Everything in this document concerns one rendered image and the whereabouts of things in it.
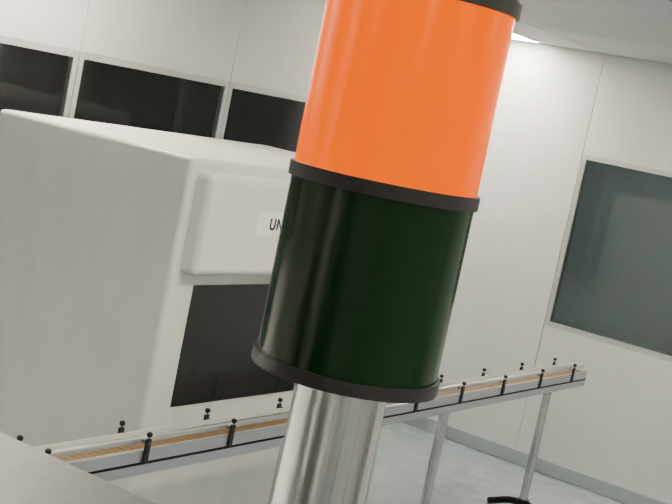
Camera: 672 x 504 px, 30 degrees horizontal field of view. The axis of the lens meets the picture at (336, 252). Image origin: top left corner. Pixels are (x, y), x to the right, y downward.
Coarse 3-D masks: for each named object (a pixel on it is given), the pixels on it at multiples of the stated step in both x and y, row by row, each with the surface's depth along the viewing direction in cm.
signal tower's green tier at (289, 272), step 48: (288, 192) 33; (336, 192) 31; (288, 240) 32; (336, 240) 31; (384, 240) 31; (432, 240) 31; (288, 288) 32; (336, 288) 31; (384, 288) 31; (432, 288) 31; (288, 336) 32; (336, 336) 31; (384, 336) 31; (432, 336) 32; (384, 384) 31; (432, 384) 33
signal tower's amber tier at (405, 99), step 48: (336, 0) 31; (384, 0) 30; (432, 0) 30; (336, 48) 31; (384, 48) 30; (432, 48) 30; (480, 48) 31; (336, 96) 31; (384, 96) 30; (432, 96) 30; (480, 96) 31; (336, 144) 31; (384, 144) 30; (432, 144) 31; (480, 144) 32
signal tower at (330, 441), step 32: (480, 0) 30; (512, 0) 31; (384, 192) 30; (416, 192) 31; (256, 352) 33; (320, 384) 31; (352, 384) 31; (288, 416) 34; (320, 416) 32; (352, 416) 32; (288, 448) 33; (320, 448) 33; (352, 448) 33; (288, 480) 33; (320, 480) 33; (352, 480) 33
